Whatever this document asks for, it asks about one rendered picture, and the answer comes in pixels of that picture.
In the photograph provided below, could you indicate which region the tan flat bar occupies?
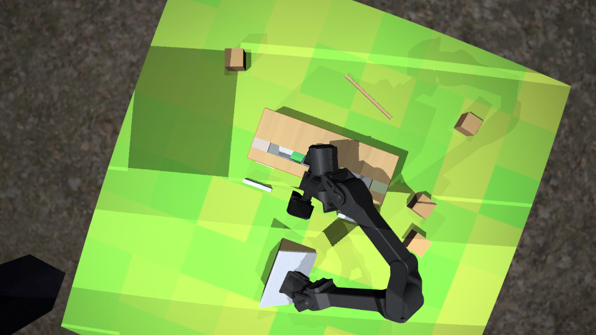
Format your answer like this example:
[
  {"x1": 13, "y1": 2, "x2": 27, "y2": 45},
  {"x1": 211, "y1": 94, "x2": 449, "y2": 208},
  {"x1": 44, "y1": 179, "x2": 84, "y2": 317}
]
[{"x1": 345, "y1": 74, "x2": 392, "y2": 119}]

